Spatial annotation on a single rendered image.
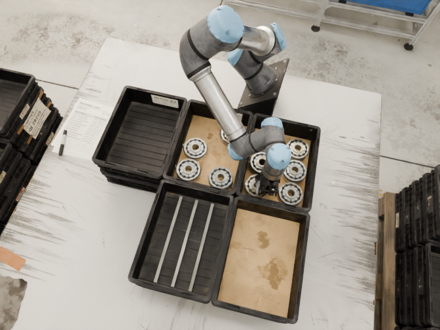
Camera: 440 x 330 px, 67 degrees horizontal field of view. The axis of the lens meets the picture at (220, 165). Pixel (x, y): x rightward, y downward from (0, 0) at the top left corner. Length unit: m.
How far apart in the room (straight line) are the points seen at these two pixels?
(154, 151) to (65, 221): 0.50
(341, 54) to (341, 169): 1.66
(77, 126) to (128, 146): 0.37
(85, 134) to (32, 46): 1.70
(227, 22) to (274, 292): 0.96
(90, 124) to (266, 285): 1.14
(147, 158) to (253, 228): 0.55
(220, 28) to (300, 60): 2.00
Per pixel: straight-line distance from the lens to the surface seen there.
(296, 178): 1.44
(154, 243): 1.36
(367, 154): 1.80
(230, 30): 1.09
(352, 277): 1.57
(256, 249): 1.35
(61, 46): 3.26
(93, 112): 1.84
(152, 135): 1.54
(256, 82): 1.57
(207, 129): 1.54
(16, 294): 1.63
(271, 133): 1.14
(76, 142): 1.77
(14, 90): 2.40
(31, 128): 2.31
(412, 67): 3.37
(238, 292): 1.32
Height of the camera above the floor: 2.14
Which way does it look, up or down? 65 degrees down
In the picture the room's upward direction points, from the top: 4 degrees clockwise
